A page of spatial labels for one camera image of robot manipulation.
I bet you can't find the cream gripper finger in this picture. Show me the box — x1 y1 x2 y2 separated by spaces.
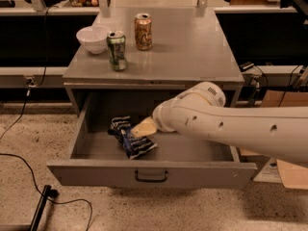
131 116 157 138

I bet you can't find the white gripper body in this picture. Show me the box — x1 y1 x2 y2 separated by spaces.
152 99 174 132

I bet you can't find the blue chip bag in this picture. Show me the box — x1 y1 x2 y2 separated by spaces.
108 115 157 160

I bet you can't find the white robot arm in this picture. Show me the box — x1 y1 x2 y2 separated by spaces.
132 82 308 167

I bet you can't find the open grey top drawer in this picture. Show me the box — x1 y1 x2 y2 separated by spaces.
47 90 257 189

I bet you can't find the grey cabinet with counter top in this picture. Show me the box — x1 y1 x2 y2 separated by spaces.
64 7 244 112

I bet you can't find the green soda can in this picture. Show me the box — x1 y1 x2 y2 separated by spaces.
106 31 127 71

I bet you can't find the small black device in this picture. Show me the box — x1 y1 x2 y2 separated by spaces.
239 62 254 72

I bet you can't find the gold soda can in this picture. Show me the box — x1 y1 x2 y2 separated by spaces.
135 13 152 50

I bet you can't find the white bowl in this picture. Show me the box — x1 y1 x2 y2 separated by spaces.
76 25 110 54

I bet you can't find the white paper sheet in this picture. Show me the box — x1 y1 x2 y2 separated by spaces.
253 158 282 184

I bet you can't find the black metal stand base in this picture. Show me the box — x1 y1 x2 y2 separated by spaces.
0 184 61 231

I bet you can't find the cardboard box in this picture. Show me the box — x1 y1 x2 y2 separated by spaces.
239 90 308 191

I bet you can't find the black drawer handle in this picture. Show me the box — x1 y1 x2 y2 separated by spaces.
135 170 168 183

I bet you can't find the black floor cable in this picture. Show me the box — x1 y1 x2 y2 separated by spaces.
0 151 94 231

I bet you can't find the black hanging cable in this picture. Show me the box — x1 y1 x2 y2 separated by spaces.
0 5 56 141

